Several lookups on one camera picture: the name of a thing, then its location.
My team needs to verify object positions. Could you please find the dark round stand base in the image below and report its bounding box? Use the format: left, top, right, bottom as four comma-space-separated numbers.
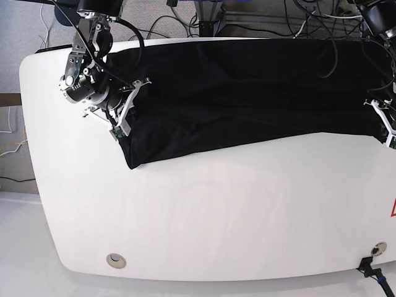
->
54, 7, 80, 27

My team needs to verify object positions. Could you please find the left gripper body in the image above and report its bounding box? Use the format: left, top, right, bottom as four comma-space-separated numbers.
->
365, 99, 395, 136

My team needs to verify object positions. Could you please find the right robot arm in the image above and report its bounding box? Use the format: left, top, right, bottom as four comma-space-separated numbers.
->
59, 1, 150, 138

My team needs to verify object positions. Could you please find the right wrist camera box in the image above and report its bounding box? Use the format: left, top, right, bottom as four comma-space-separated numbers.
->
110, 124, 131, 142

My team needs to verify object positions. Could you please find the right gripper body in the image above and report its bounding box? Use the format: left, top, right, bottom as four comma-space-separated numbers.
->
82, 77, 152, 129

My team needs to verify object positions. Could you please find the table cable grommet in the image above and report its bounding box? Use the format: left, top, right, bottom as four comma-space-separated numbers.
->
106, 253, 126, 269
371, 242, 387, 257

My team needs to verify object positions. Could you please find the black clamp with cable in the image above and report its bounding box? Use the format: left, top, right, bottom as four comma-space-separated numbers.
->
357, 256, 395, 297

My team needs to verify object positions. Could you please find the yellow floor cable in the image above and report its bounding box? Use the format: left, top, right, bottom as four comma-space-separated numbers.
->
0, 140, 28, 156

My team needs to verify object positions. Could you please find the right table cable grommet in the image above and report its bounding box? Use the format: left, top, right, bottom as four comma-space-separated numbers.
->
371, 242, 387, 257

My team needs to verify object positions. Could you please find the black T-shirt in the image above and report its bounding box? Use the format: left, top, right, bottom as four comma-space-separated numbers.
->
109, 39, 391, 169

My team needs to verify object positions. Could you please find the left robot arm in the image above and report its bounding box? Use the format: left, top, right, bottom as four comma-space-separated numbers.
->
352, 1, 395, 148

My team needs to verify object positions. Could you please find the red warning triangle sticker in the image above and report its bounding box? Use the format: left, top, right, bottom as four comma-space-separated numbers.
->
390, 199, 396, 217

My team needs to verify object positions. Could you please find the white floor cable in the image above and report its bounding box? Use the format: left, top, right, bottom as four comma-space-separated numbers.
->
0, 106, 28, 155

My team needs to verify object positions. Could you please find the left table cable grommet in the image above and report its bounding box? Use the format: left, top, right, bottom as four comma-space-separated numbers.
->
106, 253, 126, 269

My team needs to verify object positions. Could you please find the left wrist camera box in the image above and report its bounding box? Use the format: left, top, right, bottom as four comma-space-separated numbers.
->
385, 134, 396, 149

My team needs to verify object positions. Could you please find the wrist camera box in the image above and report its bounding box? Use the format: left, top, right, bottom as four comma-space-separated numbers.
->
385, 134, 396, 149
110, 124, 131, 142

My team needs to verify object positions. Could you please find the aluminium frame column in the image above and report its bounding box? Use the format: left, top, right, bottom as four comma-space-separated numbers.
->
194, 1, 226, 37

